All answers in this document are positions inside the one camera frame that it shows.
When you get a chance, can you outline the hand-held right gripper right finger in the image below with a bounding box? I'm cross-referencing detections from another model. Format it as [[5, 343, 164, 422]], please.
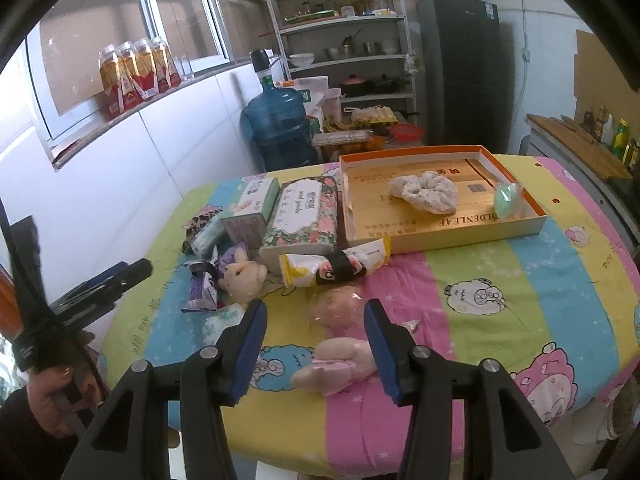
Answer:
[[363, 299, 576, 480]]

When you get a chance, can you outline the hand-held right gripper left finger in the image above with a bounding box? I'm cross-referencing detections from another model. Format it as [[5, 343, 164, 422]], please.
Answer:
[[60, 299, 268, 480]]

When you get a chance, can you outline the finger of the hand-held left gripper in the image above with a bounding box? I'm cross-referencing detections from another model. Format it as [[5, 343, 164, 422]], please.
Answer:
[[60, 261, 130, 306], [50, 259, 153, 322]]

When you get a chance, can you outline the pink plush toy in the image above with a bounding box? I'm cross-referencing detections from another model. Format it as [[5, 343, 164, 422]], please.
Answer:
[[291, 327, 381, 398]]

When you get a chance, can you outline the bread bun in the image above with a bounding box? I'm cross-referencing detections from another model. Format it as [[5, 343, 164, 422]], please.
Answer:
[[307, 287, 369, 339]]

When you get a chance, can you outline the purple white packet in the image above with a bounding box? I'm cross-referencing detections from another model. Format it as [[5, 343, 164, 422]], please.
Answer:
[[181, 258, 223, 313]]

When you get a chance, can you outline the beige plush bear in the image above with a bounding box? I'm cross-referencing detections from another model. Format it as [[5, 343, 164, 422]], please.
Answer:
[[216, 244, 269, 307]]

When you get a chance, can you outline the leopard print scrunchie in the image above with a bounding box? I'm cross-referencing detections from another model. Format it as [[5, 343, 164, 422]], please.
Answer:
[[181, 205, 223, 253]]

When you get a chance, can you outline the white pocket tissue pack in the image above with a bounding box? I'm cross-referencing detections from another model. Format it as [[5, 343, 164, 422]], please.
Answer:
[[192, 220, 228, 258]]

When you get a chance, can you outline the orange cardboard box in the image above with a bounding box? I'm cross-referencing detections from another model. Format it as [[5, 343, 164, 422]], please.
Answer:
[[339, 145, 547, 256]]

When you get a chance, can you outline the white scrunchie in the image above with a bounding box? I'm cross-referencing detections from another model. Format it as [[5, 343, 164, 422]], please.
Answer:
[[389, 171, 458, 217]]

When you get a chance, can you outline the mint green soft pad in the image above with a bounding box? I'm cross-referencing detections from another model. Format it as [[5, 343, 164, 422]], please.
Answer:
[[492, 181, 523, 221]]

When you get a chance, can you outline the person's left forearm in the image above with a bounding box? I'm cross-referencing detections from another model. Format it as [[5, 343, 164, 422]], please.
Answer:
[[0, 385, 81, 480]]

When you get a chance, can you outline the person's left hand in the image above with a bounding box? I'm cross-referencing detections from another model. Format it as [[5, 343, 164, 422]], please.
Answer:
[[26, 332, 108, 437]]

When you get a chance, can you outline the yellow white packet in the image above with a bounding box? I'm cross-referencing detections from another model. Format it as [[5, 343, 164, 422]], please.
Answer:
[[279, 239, 392, 289]]

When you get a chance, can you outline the striped cartoon printed blanket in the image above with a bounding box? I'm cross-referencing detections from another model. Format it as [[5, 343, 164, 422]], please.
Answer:
[[97, 152, 640, 480]]

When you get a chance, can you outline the green tissue box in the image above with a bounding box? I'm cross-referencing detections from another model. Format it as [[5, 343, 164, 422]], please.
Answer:
[[220, 176, 281, 251]]

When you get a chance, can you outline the floral wet wipes pack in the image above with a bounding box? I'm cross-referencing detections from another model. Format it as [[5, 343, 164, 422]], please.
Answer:
[[259, 176, 340, 276]]

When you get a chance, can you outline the blue water jug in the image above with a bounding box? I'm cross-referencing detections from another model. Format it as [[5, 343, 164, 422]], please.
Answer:
[[241, 85, 313, 172]]

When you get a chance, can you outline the clear noodle packet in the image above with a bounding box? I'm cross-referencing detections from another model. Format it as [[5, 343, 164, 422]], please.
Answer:
[[312, 129, 373, 153]]

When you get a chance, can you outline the red plastic basket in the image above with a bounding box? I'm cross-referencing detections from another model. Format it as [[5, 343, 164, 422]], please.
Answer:
[[389, 124, 426, 145]]

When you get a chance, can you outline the egg tray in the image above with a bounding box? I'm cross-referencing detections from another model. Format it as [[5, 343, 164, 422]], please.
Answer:
[[350, 106, 398, 128]]

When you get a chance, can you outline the black white water pump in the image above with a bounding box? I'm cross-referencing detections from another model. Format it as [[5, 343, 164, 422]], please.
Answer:
[[249, 49, 291, 88]]

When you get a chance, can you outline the white green sack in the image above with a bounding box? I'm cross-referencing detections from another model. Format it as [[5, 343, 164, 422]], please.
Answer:
[[287, 76, 331, 121]]

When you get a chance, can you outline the white sliding window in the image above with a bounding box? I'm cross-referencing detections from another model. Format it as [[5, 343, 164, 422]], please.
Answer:
[[25, 0, 236, 146]]

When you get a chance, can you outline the grey kitchen counter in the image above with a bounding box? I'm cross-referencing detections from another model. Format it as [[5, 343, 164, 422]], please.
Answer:
[[520, 125, 640, 251]]

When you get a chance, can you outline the black frying pan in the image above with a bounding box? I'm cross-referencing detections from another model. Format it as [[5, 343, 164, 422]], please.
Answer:
[[370, 74, 413, 95]]

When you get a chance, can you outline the black pot red lid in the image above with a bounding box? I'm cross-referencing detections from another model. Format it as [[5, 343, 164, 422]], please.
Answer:
[[340, 74, 369, 97]]

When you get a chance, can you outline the wooden cutting board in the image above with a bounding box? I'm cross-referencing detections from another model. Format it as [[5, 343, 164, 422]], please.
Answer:
[[526, 114, 633, 182]]

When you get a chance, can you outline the black refrigerator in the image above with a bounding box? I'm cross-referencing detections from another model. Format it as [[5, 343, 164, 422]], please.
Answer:
[[416, 0, 516, 153]]

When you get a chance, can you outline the green tray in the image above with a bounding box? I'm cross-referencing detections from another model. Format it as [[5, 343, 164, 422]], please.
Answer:
[[284, 10, 336, 25]]

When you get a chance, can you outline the green yellow bottle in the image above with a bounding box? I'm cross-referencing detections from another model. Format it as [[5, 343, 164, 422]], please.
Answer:
[[614, 119, 630, 158]]

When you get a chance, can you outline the grey metal storage shelf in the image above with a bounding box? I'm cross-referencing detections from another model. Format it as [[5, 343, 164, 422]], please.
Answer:
[[266, 0, 418, 131]]

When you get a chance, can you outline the brown cardboard sheet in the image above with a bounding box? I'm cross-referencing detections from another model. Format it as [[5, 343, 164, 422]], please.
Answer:
[[572, 29, 640, 116]]

